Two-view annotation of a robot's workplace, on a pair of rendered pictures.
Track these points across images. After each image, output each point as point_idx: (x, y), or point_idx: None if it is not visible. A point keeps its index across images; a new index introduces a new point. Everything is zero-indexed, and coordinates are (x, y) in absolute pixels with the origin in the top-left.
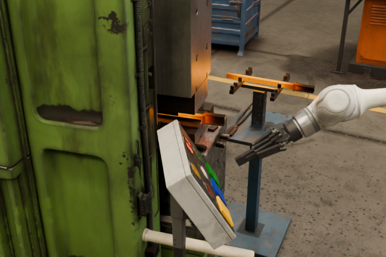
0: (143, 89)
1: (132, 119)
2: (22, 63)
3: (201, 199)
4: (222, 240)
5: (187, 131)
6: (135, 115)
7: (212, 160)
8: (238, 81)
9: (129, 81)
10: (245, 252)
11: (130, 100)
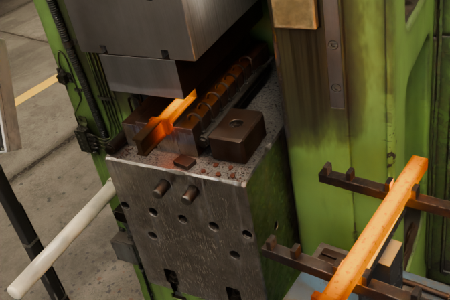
0: None
1: (43, 19)
2: None
3: None
4: None
5: (136, 115)
6: (50, 17)
7: (144, 192)
8: (384, 185)
9: None
10: (16, 279)
11: None
